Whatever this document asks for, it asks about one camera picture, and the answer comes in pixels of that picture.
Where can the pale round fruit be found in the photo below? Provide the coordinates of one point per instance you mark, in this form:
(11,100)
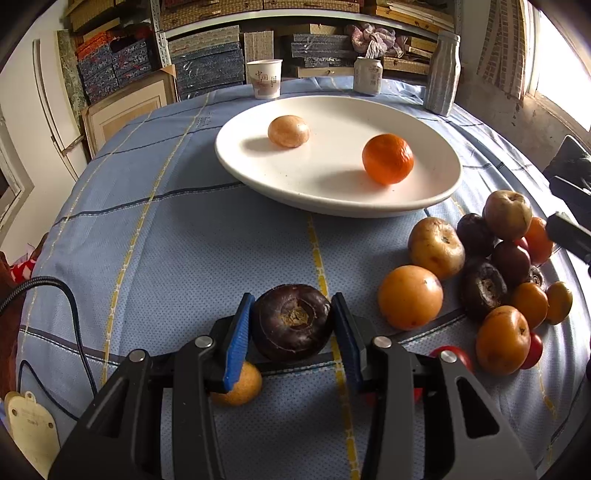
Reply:
(288,131)

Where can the stack of patterned boxes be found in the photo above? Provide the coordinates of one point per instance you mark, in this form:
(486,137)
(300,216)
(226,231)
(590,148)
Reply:
(207,64)

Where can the large smooth orange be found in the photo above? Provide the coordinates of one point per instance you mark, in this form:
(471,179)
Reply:
(410,297)

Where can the metal storage shelf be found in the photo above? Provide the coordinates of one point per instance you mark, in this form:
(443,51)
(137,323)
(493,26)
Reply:
(161,50)

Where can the small dark fruit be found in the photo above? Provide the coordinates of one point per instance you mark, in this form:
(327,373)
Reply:
(536,277)

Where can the orange persimmon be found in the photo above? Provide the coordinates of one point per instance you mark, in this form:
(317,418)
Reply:
(503,340)
(531,305)
(538,242)

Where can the small orange kumquat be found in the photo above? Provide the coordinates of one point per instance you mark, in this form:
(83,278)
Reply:
(559,302)

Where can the bumpy orange tangerine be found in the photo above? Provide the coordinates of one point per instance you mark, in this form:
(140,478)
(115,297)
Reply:
(388,159)

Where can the white plate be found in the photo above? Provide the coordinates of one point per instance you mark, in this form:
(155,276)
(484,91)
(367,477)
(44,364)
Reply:
(323,170)

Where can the small yellow fruit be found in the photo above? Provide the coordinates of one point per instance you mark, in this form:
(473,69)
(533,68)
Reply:
(244,387)

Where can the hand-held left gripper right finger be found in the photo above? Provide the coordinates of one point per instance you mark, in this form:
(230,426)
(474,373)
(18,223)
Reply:
(347,344)

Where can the beige plastic tag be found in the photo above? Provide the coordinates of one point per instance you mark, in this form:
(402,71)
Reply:
(27,429)

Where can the white paper cup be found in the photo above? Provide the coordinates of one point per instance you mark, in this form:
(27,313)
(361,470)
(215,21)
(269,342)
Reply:
(264,78)

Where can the grey ribbed bottle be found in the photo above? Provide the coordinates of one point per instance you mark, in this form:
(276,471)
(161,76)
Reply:
(443,74)

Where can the pink plastic bag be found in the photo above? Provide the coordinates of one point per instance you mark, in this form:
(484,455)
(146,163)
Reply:
(374,37)

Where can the dark purple mangosteen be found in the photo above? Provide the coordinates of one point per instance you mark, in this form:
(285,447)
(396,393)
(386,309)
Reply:
(291,323)
(485,288)

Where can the wooden framed panel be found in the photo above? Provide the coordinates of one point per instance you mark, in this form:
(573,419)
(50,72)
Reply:
(124,110)

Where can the white drink can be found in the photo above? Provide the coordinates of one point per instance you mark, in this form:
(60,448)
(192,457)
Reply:
(368,76)

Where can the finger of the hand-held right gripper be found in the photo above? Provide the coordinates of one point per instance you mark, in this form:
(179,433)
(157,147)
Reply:
(568,235)
(572,191)

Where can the white board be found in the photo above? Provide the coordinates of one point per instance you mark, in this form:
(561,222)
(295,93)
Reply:
(55,110)

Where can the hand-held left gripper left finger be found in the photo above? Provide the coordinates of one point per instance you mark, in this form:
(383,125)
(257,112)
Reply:
(238,344)

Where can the red cherry tomato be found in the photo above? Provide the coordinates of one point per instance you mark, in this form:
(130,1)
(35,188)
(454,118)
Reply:
(455,356)
(534,351)

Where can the green stone slab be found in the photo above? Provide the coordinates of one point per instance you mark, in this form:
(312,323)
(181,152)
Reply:
(69,69)

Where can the blue plaid tablecloth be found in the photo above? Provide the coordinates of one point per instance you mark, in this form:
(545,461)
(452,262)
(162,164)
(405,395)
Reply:
(184,240)

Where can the dark red plum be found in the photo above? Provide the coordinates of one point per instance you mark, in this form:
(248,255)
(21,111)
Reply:
(474,233)
(510,264)

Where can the red cloth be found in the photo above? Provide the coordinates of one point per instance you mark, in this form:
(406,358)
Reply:
(27,267)

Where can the bright window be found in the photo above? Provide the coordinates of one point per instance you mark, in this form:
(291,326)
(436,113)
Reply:
(563,69)

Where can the white framed window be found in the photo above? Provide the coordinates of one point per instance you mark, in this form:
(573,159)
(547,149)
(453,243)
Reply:
(14,180)

